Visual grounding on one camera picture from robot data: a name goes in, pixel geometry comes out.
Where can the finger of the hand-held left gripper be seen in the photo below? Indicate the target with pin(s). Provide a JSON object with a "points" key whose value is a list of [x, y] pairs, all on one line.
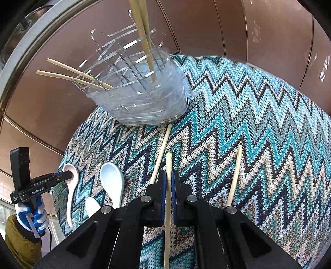
{"points": [[66, 177]]}

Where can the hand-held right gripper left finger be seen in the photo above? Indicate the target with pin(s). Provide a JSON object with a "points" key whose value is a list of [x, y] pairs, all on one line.
{"points": [[163, 194]]}

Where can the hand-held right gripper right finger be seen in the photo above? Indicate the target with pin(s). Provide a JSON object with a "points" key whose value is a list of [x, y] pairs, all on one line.
{"points": [[173, 194]]}

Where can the white ceramic spoon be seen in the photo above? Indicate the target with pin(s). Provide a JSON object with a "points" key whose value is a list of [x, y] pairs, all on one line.
{"points": [[112, 178], [69, 196], [91, 205]]}

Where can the person's left forearm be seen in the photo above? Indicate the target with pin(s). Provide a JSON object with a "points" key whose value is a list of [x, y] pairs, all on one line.
{"points": [[20, 245]]}

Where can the person's left hand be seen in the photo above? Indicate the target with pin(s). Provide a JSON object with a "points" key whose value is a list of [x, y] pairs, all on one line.
{"points": [[32, 216]]}

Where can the zigzag knitted cloth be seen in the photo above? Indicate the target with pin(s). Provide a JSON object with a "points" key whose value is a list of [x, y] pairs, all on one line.
{"points": [[232, 116]]}

